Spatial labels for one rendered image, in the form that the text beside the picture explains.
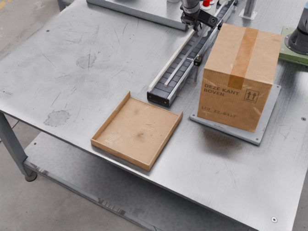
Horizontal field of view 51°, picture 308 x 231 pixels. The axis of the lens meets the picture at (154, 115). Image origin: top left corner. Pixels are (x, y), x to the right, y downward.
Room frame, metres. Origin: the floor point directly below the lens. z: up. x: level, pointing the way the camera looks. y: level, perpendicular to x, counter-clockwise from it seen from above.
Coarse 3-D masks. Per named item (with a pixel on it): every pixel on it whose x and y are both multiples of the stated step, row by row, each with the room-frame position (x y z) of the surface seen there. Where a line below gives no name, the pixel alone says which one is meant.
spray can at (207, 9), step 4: (204, 0) 1.39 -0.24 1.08; (208, 0) 1.38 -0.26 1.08; (204, 4) 1.39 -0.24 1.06; (208, 4) 1.39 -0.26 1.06; (200, 8) 1.40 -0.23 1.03; (204, 8) 1.38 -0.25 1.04; (208, 8) 1.38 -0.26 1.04; (208, 12) 1.38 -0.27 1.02; (204, 24) 1.37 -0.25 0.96; (200, 32) 1.38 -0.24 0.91; (204, 36) 1.38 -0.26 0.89
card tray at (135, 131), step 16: (128, 96) 0.99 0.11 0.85; (112, 112) 0.88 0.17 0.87; (128, 112) 0.91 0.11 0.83; (144, 112) 0.91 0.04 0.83; (160, 112) 0.91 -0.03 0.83; (112, 128) 0.82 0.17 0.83; (128, 128) 0.82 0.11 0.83; (144, 128) 0.82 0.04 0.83; (160, 128) 0.82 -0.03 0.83; (96, 144) 0.73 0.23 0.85; (112, 144) 0.74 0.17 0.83; (128, 144) 0.74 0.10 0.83; (144, 144) 0.74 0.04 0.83; (160, 144) 0.74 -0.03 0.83; (128, 160) 0.66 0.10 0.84; (144, 160) 0.67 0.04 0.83
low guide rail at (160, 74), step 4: (192, 32) 1.37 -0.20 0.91; (188, 36) 1.34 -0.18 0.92; (184, 40) 1.30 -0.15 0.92; (188, 40) 1.33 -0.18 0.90; (184, 44) 1.28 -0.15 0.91; (180, 48) 1.24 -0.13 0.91; (176, 52) 1.21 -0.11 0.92; (172, 56) 1.18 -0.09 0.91; (172, 60) 1.17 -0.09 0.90; (168, 64) 1.13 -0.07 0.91; (164, 68) 1.10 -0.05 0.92; (160, 72) 1.07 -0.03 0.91; (164, 72) 1.09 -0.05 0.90; (160, 76) 1.06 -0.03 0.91; (156, 80) 1.02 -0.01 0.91; (152, 84) 1.00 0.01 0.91; (152, 88) 0.99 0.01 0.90
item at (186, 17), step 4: (180, 8) 1.30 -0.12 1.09; (184, 12) 1.31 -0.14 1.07; (196, 12) 1.26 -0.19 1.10; (184, 16) 1.32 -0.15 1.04; (188, 16) 1.31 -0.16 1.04; (184, 20) 1.31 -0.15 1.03; (188, 20) 1.29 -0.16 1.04; (192, 20) 1.29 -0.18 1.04; (196, 20) 1.28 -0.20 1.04; (188, 24) 1.32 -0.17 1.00; (192, 24) 1.30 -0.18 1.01; (196, 24) 1.29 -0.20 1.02
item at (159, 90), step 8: (232, 0) 1.73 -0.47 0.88; (216, 8) 1.65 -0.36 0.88; (224, 8) 1.65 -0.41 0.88; (208, 32) 1.42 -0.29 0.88; (192, 40) 1.35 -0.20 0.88; (200, 40) 1.35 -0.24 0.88; (184, 48) 1.29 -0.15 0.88; (200, 48) 1.29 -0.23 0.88; (176, 56) 1.23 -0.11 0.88; (192, 56) 1.22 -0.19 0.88; (176, 64) 1.17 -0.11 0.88; (184, 64) 1.17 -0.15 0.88; (168, 72) 1.11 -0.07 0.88; (184, 72) 1.13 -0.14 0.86; (160, 80) 1.06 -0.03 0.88; (176, 80) 1.06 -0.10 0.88; (160, 88) 1.01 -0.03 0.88; (168, 88) 1.01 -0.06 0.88; (160, 96) 0.96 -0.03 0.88
